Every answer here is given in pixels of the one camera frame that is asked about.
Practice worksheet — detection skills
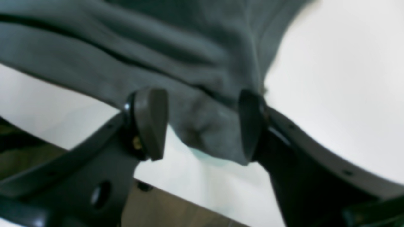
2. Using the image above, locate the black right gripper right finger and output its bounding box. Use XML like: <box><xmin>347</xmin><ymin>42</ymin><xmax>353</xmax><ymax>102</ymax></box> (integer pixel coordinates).
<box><xmin>238</xmin><ymin>90</ymin><xmax>404</xmax><ymax>227</ymax></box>

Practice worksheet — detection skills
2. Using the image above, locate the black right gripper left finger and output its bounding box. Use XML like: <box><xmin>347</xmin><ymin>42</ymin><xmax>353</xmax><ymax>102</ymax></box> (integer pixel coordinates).
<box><xmin>1</xmin><ymin>88</ymin><xmax>169</xmax><ymax>227</ymax></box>

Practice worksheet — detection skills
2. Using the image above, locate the dark grey t-shirt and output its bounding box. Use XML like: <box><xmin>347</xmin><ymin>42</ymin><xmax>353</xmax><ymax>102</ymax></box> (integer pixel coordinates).
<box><xmin>0</xmin><ymin>0</ymin><xmax>309</xmax><ymax>165</ymax></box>

